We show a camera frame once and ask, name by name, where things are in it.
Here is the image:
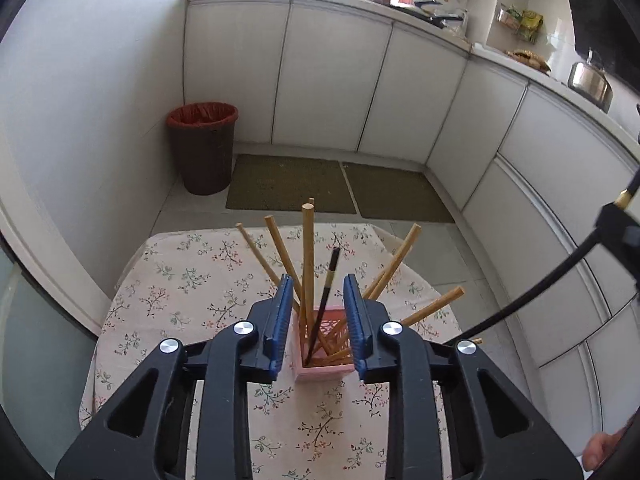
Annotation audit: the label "person's right hand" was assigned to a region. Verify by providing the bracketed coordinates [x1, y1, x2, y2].
[582, 415, 633, 472]

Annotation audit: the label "wire wall rack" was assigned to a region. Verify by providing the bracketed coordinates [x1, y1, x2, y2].
[497, 5, 523, 31]

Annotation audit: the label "glass sliding door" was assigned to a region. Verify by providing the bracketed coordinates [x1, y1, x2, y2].
[0, 195, 113, 480]

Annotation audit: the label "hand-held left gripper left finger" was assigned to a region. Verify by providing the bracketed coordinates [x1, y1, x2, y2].
[55, 274, 296, 480]

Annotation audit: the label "steel kettle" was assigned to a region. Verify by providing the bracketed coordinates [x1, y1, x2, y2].
[567, 49, 614, 113]

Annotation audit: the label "yellow green packet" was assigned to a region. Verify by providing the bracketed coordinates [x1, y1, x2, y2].
[520, 10, 544, 44]

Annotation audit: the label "bunch of wooden chopsticks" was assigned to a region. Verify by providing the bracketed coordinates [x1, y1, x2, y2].
[264, 215, 466, 367]

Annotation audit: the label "floral tablecloth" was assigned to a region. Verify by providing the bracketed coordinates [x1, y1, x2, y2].
[79, 223, 463, 480]

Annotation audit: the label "woven wicker trivet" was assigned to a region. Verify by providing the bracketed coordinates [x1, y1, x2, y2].
[505, 49, 551, 72]

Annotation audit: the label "red bin liner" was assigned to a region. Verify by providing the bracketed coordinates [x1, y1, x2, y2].
[166, 102, 239, 129]

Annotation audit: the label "white kitchen cabinets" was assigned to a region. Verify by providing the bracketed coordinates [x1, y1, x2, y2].
[182, 0, 640, 441]

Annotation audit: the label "pink plastic basket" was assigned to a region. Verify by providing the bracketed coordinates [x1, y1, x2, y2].
[295, 310, 359, 385]

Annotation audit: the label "brown trash bin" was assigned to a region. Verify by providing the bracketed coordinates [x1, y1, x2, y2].
[166, 102, 239, 196]

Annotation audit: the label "black range hood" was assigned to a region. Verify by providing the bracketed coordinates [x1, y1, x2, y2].
[557, 0, 640, 88]

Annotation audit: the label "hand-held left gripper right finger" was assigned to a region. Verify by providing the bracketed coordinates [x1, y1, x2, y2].
[342, 273, 584, 480]

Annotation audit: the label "olive floor mat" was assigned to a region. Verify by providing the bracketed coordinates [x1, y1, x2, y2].
[225, 154, 357, 213]
[342, 161, 456, 224]

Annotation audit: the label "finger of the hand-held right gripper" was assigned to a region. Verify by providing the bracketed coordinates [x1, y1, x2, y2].
[595, 203, 640, 292]

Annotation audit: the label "black frying pan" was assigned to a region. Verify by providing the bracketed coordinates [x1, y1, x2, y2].
[392, 0, 464, 29]

